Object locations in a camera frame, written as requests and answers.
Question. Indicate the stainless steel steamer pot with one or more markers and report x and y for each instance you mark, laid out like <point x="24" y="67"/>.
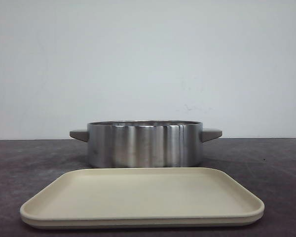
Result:
<point x="145" y="143"/>

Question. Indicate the cream rectangular plastic tray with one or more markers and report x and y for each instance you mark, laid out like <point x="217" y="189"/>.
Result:
<point x="142" y="198"/>

